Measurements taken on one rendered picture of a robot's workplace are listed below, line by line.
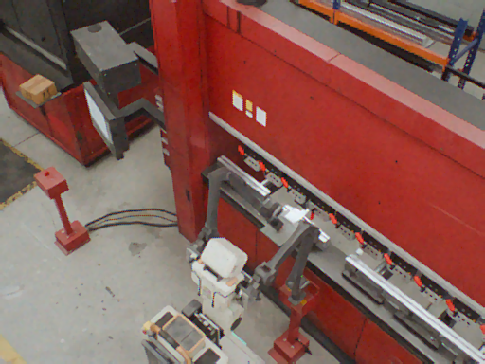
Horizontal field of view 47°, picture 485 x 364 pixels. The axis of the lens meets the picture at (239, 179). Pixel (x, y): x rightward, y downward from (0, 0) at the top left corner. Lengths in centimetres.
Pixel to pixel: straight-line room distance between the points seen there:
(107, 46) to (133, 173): 212
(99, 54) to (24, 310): 220
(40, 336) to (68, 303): 32
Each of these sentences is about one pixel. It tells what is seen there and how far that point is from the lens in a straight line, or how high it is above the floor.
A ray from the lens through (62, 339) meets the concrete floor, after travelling 458.
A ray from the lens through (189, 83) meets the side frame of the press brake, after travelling 364.
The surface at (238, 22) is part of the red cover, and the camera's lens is 321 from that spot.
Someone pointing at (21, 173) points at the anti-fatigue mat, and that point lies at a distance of 577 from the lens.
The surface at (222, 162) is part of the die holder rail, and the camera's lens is 413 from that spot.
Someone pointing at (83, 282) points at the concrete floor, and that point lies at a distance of 480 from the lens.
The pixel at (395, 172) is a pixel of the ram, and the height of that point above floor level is 188.
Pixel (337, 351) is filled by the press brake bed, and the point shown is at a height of 5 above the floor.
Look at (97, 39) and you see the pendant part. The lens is 370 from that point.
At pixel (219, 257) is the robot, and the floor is 135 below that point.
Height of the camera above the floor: 388
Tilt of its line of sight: 47 degrees down
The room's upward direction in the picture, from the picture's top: straight up
